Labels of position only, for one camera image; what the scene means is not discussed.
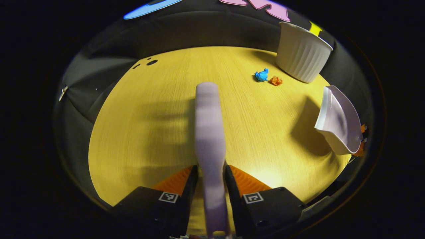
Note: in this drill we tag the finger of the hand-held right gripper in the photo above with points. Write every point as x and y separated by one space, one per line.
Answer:
364 128
360 151

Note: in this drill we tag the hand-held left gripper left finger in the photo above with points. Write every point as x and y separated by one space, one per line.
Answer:
189 192

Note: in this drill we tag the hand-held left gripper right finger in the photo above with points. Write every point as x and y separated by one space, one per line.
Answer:
234 196

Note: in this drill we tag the pink dustpan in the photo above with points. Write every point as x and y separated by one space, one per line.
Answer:
342 122

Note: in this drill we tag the white ribbed garbage bin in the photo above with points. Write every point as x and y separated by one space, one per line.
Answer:
300 54

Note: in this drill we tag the orange paper scrap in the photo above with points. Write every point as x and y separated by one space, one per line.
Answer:
276 80

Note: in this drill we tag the blue paper scrap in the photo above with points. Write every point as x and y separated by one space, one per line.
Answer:
262 75

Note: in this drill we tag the silver clip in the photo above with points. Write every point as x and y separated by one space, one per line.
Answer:
63 93

